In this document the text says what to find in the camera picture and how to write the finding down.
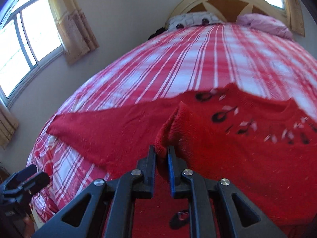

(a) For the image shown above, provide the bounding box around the red knitted sweater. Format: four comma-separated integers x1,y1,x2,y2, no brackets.
47,84,316,237

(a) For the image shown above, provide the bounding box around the lower beige curtain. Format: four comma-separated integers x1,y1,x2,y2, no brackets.
0,103,19,149

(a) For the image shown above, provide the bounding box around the left side window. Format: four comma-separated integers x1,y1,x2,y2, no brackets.
1,0,62,106

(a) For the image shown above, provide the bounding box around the red white plaid bedspread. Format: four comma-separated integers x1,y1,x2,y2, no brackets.
26,22,317,224

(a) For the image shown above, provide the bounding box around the beige curtain beside window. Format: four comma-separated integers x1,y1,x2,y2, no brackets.
48,0,99,64

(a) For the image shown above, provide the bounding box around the pink pillow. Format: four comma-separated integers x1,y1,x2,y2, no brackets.
236,13,293,40

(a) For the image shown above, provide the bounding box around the white patterned pillow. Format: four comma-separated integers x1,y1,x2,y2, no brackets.
165,11,223,31

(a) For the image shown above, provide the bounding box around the cream wooden headboard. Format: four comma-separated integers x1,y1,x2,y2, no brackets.
169,0,290,27

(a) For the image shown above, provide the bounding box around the beige curtain behind headboard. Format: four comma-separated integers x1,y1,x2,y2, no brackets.
284,0,305,37

